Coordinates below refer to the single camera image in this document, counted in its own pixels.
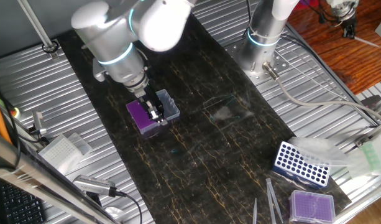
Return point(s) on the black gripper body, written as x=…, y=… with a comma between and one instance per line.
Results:
x=151, y=98

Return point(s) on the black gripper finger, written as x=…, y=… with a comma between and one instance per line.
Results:
x=163, y=113
x=153, y=115

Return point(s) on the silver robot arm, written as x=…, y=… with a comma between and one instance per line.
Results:
x=115, y=40

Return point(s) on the open purple pipette tip box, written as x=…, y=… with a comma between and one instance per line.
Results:
x=137, y=116

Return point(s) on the white pipette tip box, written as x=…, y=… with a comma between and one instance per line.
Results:
x=59, y=152

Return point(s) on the closed purple pipette tip box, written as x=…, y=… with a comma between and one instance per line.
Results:
x=311, y=207

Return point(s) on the green pipette tip box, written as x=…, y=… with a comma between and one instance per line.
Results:
x=376, y=155

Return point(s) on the black marble pattern mat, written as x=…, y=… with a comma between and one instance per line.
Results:
x=209, y=155

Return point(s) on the white round object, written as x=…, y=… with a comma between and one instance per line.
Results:
x=115, y=214

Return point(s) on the small grey sensor stand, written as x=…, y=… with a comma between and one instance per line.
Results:
x=38, y=121

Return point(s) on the blue white tube rack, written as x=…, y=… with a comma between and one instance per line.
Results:
x=289, y=154

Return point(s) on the grey metal stand pole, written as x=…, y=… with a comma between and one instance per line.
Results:
x=34, y=23

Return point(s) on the black keyboard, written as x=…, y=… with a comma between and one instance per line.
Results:
x=19, y=205

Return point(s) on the small black box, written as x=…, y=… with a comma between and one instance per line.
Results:
x=372, y=101

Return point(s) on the white stick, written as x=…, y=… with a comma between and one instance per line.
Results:
x=367, y=41

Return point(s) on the silver ribbed camera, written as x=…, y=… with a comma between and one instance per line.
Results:
x=94, y=185

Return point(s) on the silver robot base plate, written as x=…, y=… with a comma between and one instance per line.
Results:
x=236, y=51

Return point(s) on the aluminium frame bar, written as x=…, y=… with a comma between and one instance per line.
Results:
x=38, y=177

